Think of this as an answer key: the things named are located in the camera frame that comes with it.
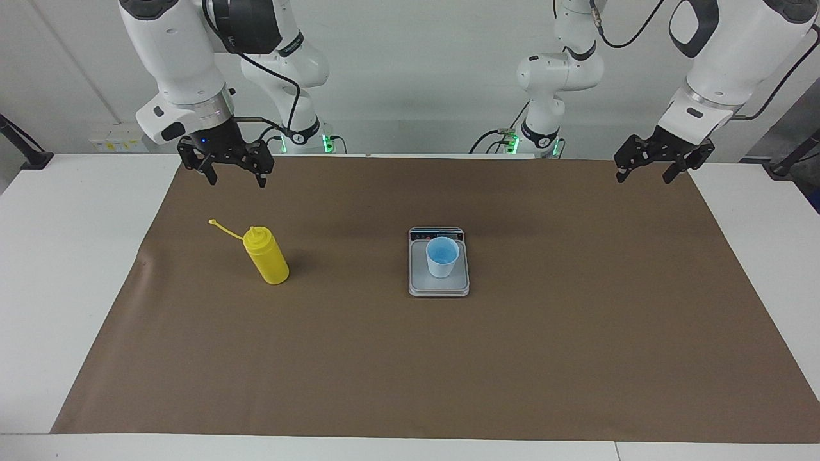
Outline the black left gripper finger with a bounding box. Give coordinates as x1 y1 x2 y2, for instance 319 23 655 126
613 134 642 185
662 141 716 185

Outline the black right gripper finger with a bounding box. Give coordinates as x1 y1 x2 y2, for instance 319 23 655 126
247 142 275 190
176 140 219 187

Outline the yellow squeeze bottle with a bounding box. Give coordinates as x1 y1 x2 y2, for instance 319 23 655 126
208 219 290 286

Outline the light blue plastic cup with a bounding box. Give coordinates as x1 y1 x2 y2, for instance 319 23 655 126
426 236 460 279

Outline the silver digital kitchen scale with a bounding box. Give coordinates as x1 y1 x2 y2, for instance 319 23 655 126
408 226 470 298

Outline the brown table mat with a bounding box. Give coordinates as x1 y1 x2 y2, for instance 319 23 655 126
50 154 820 444

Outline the black base cable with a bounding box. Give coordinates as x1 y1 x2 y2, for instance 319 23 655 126
470 102 532 154
256 124 286 154

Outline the white wall outlet box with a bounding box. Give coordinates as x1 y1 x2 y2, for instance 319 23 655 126
88 123 149 153

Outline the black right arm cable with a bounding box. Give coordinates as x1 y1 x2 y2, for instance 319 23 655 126
202 0 302 143

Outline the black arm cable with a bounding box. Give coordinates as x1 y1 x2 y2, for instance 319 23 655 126
589 0 820 122
202 0 302 143

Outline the black stand bracket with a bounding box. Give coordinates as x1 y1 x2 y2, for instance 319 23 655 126
0 114 55 170
762 128 820 179

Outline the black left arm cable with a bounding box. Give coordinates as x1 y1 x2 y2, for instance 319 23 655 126
589 0 820 122

